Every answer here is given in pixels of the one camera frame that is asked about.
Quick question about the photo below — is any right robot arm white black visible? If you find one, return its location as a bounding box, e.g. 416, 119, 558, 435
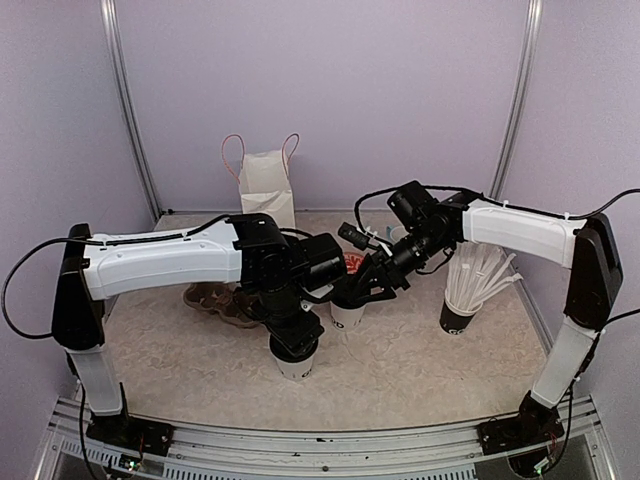
340, 181, 623, 444

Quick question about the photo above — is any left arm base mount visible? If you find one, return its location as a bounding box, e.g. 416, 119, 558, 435
86, 417, 174, 457

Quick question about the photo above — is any aluminium front rail frame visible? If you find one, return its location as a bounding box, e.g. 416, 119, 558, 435
27, 397, 619, 479

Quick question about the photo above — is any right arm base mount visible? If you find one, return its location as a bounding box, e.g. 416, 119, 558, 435
477, 416, 565, 455

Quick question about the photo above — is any black cup holding straws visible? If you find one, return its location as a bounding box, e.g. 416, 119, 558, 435
439, 298, 483, 335

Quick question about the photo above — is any black plastic cup lid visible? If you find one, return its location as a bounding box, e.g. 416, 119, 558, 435
270, 342, 319, 363

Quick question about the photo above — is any brown cardboard cup carrier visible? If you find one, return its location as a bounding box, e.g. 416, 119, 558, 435
182, 282, 261, 329

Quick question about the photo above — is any white paper takeout bag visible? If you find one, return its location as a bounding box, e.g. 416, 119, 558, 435
221, 133, 300, 229

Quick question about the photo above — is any blue translucent plastic cup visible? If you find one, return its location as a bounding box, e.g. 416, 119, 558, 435
387, 226, 403, 242

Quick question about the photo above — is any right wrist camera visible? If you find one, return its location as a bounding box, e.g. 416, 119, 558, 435
387, 180, 438, 232

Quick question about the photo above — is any red patterned small bowl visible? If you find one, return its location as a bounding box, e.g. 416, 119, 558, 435
343, 252, 364, 275

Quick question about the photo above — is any white paper coffee cup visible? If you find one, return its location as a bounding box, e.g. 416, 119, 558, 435
330, 299, 366, 332

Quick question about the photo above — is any aluminium corner post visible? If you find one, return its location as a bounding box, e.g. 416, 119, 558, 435
100, 0, 163, 221
489, 0, 544, 199

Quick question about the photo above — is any left aluminium corner post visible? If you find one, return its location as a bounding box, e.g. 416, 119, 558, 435
100, 0, 163, 221

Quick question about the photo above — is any right aluminium corner post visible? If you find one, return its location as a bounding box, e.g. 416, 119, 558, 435
489, 0, 544, 199

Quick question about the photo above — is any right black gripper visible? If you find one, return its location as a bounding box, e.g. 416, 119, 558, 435
348, 225, 451, 304

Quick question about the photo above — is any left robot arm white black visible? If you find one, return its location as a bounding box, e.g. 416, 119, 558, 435
52, 214, 347, 445

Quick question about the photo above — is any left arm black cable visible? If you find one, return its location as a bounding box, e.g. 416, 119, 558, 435
1, 213, 241, 341

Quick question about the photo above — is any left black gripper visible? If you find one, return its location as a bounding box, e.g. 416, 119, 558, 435
251, 282, 326, 358

